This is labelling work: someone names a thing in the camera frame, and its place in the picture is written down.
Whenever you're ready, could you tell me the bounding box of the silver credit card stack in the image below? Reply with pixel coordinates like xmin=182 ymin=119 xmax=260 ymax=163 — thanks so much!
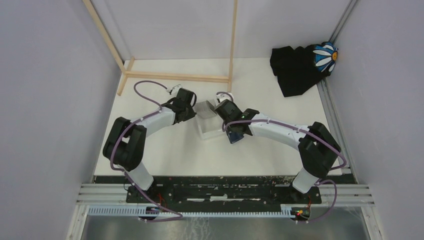
xmin=193 ymin=100 xmax=217 ymax=119

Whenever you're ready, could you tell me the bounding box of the clear plastic card box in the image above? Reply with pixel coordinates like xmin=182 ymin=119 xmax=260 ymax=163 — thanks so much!
xmin=195 ymin=114 xmax=225 ymax=141

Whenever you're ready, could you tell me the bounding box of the blue leather card holder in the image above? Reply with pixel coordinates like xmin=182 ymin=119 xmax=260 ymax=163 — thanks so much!
xmin=226 ymin=131 xmax=244 ymax=144

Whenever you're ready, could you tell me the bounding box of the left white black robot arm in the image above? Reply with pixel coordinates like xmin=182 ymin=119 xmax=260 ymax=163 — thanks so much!
xmin=102 ymin=88 xmax=197 ymax=204

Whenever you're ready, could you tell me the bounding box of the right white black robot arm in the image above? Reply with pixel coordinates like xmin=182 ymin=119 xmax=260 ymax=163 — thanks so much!
xmin=215 ymin=100 xmax=341 ymax=204

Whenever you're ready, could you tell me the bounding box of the black cloth with daisy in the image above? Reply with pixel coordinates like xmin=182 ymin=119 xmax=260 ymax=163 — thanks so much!
xmin=269 ymin=41 xmax=339 ymax=98

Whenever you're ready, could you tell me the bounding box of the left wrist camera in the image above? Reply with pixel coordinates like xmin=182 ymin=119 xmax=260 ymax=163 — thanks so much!
xmin=166 ymin=84 xmax=182 ymax=96

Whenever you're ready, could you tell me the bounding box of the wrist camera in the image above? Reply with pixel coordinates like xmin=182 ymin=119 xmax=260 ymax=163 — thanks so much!
xmin=216 ymin=92 xmax=234 ymax=104
xmin=166 ymin=84 xmax=182 ymax=96

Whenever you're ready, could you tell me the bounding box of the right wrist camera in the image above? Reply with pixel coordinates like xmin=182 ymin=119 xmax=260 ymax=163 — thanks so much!
xmin=216 ymin=92 xmax=234 ymax=104

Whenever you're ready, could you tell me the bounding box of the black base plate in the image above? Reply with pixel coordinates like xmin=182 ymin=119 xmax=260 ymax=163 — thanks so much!
xmin=92 ymin=174 xmax=359 ymax=214

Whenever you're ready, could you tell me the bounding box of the wooden frame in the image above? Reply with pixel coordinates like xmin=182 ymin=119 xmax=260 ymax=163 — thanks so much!
xmin=82 ymin=0 xmax=238 ymax=96

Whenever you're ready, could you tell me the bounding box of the white slotted cable duct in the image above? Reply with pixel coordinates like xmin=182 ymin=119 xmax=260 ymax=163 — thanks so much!
xmin=87 ymin=205 xmax=307 ymax=219

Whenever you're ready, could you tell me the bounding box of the aluminium rail frame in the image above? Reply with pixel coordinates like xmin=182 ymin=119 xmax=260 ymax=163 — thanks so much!
xmin=66 ymin=1 xmax=382 ymax=240

